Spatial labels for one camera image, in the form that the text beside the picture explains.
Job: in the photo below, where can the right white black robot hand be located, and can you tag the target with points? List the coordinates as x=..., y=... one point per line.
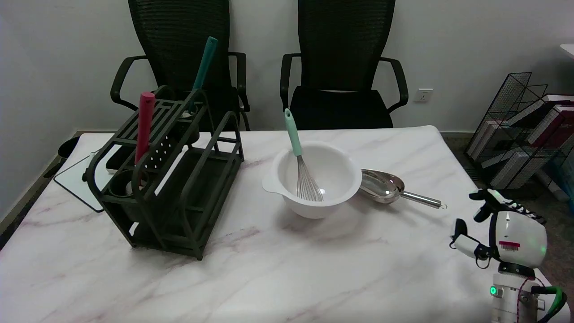
x=515, y=233

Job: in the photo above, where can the large white book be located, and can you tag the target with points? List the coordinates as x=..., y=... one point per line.
x=515, y=168

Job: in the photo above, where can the maroon book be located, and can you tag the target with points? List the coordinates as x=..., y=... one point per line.
x=554, y=125

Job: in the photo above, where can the white slanted book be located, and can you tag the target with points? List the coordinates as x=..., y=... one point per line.
x=531, y=110

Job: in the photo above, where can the stainless steel scoop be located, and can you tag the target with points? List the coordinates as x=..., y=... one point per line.
x=381, y=185

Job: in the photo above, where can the white mixing bowl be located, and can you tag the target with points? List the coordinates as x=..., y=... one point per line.
x=334, y=175

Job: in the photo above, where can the black mesh office chair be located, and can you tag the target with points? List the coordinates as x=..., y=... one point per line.
x=345, y=45
x=179, y=36

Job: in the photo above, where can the dark green kitchen rack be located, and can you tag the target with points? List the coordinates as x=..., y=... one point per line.
x=179, y=188

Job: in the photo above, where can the white board with black edge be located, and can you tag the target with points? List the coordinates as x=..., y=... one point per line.
x=74, y=179

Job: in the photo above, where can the black floor object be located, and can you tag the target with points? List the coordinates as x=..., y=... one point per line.
x=67, y=147

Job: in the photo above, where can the white wall outlet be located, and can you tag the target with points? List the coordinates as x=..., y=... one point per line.
x=423, y=95

